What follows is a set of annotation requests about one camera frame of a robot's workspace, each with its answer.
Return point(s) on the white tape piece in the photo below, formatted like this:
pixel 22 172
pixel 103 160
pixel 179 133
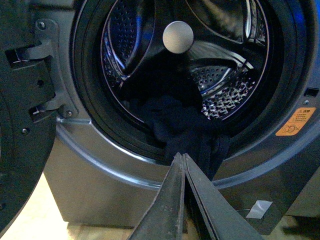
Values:
pixel 259 209

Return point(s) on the dark washing machine door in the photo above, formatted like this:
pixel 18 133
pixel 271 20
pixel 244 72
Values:
pixel 27 133

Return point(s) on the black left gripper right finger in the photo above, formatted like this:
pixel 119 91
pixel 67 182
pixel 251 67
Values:
pixel 213 217

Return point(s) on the grey front-load washing machine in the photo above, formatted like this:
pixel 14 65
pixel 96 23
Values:
pixel 106 166

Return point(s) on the dark grey blue garment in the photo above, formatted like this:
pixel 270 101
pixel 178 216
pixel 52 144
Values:
pixel 170 104

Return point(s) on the grey door hinge bracket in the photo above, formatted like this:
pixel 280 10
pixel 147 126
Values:
pixel 47 32

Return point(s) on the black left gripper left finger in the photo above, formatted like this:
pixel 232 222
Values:
pixel 164 218

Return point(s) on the orange warning sticker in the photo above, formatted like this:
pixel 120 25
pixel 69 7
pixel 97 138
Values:
pixel 296 122

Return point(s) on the steel washing machine drum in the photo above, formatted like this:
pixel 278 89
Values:
pixel 221 45

